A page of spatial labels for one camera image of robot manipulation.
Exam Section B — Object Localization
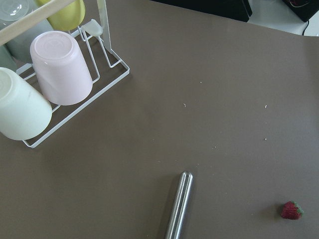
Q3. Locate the white plastic cup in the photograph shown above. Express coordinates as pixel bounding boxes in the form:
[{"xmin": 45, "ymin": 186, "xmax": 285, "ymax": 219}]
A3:
[{"xmin": 0, "ymin": 67, "xmax": 52, "ymax": 140}]

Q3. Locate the pink plastic cup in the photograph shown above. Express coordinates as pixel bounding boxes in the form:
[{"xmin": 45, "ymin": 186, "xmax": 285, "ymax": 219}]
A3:
[{"xmin": 30, "ymin": 31, "xmax": 93, "ymax": 106}]

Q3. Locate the yellow plastic cup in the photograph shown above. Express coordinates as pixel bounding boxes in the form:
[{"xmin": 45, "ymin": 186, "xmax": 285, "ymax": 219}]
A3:
[{"xmin": 46, "ymin": 0, "xmax": 86, "ymax": 31}]

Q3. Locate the long black bar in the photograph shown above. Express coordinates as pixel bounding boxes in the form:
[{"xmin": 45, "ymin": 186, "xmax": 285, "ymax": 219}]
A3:
[{"xmin": 157, "ymin": 0, "xmax": 253, "ymax": 22}]

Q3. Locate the green plastic cup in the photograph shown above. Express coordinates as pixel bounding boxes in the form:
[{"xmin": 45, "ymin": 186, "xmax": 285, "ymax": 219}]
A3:
[{"xmin": 0, "ymin": 45, "xmax": 17, "ymax": 72}]

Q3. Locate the red strawberry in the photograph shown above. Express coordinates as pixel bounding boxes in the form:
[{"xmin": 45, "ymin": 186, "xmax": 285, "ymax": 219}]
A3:
[{"xmin": 280, "ymin": 201, "xmax": 304, "ymax": 220}]

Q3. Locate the grey plastic cup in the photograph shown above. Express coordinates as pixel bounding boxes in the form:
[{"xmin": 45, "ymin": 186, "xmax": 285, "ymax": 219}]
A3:
[{"xmin": 5, "ymin": 19, "xmax": 53, "ymax": 63}]

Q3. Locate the steel muddler with black tip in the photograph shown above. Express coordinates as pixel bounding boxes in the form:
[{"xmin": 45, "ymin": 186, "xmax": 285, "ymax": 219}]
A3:
[{"xmin": 164, "ymin": 171, "xmax": 193, "ymax": 239}]

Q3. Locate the white wire cup rack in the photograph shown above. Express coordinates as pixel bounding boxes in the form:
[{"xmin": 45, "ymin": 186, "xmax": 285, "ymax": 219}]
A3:
[{"xmin": 23, "ymin": 0, "xmax": 130, "ymax": 148}]

